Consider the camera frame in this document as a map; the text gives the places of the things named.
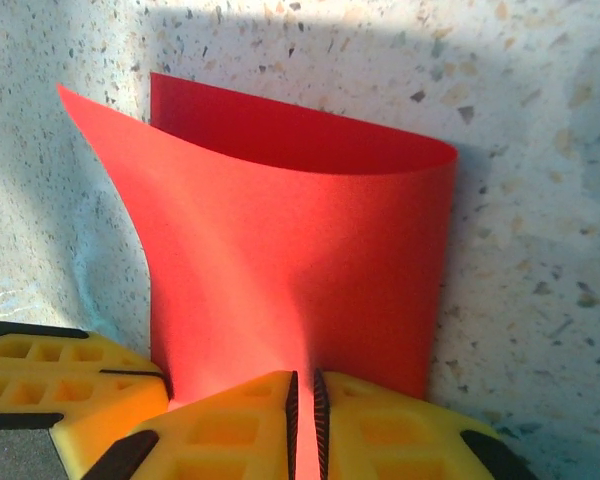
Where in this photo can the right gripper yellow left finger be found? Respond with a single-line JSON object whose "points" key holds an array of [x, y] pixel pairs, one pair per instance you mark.
{"points": [[230, 450]]}

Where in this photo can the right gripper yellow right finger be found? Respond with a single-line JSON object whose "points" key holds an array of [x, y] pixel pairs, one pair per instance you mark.
{"points": [[405, 450]]}

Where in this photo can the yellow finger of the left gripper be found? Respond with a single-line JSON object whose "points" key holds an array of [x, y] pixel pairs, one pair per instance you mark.
{"points": [[95, 407], [55, 352]]}

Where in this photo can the red square paper sheet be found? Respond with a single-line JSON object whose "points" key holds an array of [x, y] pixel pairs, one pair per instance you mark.
{"points": [[305, 225]]}

